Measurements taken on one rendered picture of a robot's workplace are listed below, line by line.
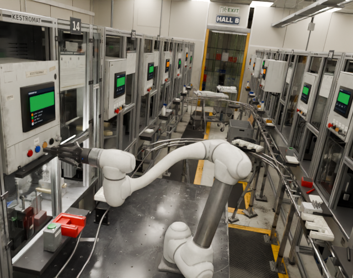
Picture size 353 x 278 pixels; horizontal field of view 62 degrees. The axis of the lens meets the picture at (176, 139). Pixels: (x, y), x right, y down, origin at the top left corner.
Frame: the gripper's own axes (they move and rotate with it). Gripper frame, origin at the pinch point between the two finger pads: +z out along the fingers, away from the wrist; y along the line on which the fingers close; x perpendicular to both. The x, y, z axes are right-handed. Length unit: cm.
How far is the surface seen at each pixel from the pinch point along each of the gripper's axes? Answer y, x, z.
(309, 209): -49, -79, -153
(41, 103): 21.7, -1.9, 5.3
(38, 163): -5.7, 4.5, 3.8
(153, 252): -74, -32, -49
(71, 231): -48.0, -4.7, -7.5
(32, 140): 4.6, 2.8, 7.5
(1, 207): -18.6, 24.9, 8.4
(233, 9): 172, -864, -87
